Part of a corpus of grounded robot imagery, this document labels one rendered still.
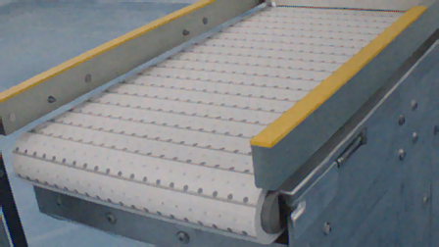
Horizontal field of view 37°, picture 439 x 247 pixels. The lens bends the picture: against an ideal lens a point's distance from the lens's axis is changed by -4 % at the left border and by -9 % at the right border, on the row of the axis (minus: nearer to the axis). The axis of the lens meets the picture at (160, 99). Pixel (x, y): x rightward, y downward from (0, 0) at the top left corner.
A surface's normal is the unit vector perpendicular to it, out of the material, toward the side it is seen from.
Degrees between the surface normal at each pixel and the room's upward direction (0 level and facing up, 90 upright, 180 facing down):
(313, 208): 90
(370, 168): 90
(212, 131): 0
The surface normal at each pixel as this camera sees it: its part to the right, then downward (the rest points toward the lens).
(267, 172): -0.61, 0.36
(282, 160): 0.77, 0.09
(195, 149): -0.16, -0.93
